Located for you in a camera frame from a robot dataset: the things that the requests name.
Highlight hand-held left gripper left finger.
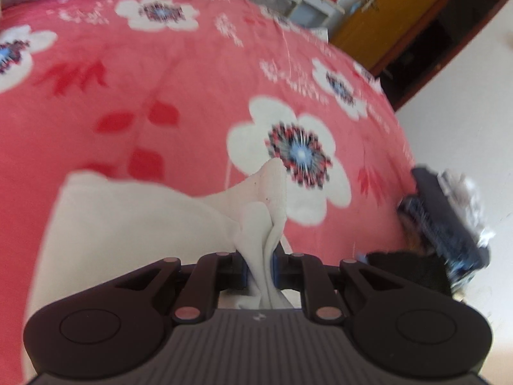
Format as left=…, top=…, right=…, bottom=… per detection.
left=114, top=251, right=248, bottom=325

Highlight wooden door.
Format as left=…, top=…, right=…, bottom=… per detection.
left=329, top=0, right=458, bottom=73

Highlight red floral blanket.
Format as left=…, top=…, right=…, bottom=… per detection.
left=0, top=0, right=425, bottom=370

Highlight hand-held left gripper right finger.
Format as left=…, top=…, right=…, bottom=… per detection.
left=273, top=251, right=398, bottom=325

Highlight white crumpled garment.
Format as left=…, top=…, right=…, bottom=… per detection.
left=439, top=170, right=495, bottom=245

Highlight blue jeans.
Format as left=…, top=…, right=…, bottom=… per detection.
left=396, top=194, right=492, bottom=289

